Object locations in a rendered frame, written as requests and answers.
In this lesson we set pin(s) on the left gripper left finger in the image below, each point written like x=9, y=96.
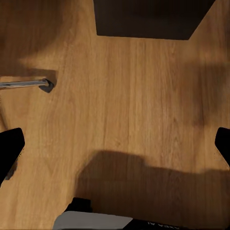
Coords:
x=11, y=144

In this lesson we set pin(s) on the swivel chair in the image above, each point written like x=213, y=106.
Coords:
x=43, y=84

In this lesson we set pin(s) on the cabinet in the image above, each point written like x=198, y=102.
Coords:
x=158, y=19

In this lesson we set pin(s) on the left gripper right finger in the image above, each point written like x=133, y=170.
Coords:
x=222, y=142

